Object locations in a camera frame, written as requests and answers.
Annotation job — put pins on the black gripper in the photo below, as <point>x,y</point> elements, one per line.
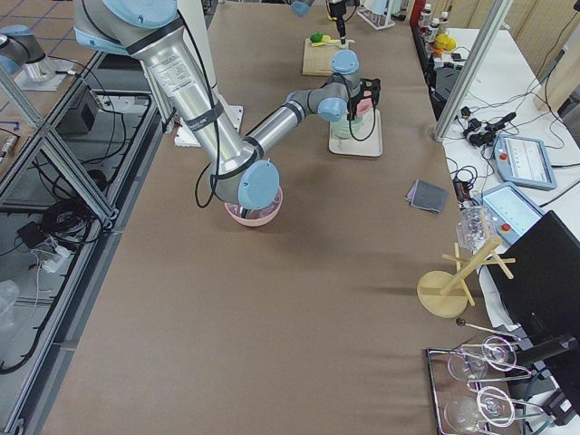
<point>339,24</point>
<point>355,105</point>

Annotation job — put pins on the white ceramic spoon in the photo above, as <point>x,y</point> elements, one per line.
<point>340,44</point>

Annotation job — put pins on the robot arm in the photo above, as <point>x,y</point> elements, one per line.
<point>302,7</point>
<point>153,32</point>

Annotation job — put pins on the second grey robot base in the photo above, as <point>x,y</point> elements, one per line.
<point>22,55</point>

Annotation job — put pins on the upper green bowl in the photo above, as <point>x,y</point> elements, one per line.
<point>344,124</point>

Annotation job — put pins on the green bowl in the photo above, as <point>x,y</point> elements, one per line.
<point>344,124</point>
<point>345,135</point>

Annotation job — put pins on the lower green bowl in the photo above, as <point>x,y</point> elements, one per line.
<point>345,135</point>

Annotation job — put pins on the large pink bowl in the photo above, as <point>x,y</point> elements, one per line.
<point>256,222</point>

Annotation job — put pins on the yellow plastic knife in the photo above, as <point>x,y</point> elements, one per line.
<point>325,43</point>

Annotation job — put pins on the lime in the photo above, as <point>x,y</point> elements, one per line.
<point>316,37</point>

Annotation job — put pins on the wooden cutting board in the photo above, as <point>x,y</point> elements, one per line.
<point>317,60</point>

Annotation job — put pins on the cream rabbit tray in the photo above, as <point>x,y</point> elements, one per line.
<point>371,134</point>

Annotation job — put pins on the grey folded cloth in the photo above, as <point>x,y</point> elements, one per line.
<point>426,196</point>

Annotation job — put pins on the far blue teach pendant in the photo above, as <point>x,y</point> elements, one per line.
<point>524,162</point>

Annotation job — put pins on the blue teach pendant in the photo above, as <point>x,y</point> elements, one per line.
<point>524,162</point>
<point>514,212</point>

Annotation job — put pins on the clear glass mug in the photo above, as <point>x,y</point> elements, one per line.
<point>475,227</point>

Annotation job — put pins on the near blue teach pendant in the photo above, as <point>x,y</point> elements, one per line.
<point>514,212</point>

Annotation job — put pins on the wooden mug tree stand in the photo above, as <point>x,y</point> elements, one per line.
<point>446,295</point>

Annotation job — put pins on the upper wine glass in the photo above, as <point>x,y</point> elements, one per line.
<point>471,361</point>

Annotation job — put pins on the wine glass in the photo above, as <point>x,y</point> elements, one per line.
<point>490,408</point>
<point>471,361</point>

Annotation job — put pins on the lower wine glass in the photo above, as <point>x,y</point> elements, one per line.
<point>490,408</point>

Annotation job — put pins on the aluminium camera post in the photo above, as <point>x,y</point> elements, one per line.
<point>478,52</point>

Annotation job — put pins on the black wire glass rack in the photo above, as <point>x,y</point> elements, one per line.
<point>469,386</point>

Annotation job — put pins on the aluminium frame rail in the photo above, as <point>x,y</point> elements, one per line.
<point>74,154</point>

